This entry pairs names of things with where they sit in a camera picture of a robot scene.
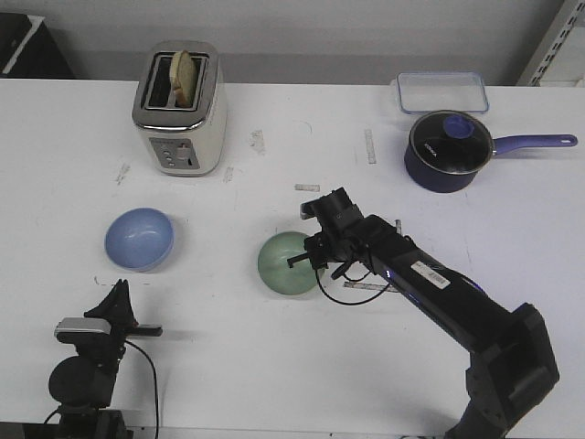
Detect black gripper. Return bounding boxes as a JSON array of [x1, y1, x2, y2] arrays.
[[75, 279, 163, 361], [287, 214, 370, 271]]

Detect green bowl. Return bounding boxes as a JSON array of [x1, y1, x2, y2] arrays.
[[257, 231, 317, 295]]

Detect blue bowl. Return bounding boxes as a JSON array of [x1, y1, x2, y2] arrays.
[[104, 208, 175, 272]]

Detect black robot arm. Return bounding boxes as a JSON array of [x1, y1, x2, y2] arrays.
[[48, 279, 163, 438], [304, 213, 559, 438]]

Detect dark blue saucepan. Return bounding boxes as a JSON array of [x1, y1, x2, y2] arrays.
[[404, 131, 578, 193]]

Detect cream and chrome toaster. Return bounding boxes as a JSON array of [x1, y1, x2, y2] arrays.
[[132, 40, 228, 177]]

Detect glass pot lid blue knob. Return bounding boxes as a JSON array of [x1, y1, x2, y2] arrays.
[[409, 110, 494, 175]]

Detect toast slice in toaster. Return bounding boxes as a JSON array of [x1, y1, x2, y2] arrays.
[[169, 50, 197, 108]]

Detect clear plastic food container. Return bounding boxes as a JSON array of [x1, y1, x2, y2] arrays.
[[395, 71, 490, 114]]

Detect white slotted shelf upright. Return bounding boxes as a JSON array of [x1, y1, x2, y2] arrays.
[[516, 1, 584, 88]]

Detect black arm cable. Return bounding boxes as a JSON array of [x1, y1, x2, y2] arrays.
[[314, 258, 394, 305], [123, 338, 161, 439]]

